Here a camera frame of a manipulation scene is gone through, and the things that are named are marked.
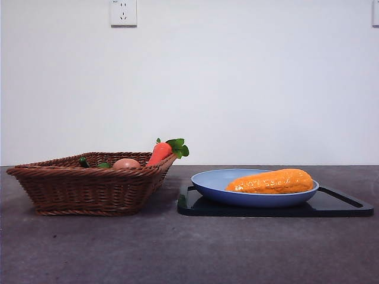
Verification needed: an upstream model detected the blue round plate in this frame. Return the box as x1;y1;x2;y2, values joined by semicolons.
191;168;320;208

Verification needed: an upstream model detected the orange corn cob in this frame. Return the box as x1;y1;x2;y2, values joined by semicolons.
225;167;314;195

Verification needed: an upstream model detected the brown wicker basket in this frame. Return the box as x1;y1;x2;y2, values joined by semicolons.
6;151;178;217

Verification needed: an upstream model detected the orange carrot with green leaves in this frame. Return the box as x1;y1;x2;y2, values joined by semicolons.
146;138;190;166

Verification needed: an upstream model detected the pale brown egg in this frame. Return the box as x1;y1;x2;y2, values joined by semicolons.
111;158;142;170

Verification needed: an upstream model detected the green pepper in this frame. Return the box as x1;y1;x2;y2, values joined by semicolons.
78;157;113;170

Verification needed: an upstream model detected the black rectangular tray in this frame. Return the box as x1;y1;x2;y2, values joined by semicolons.
176;183;374;218

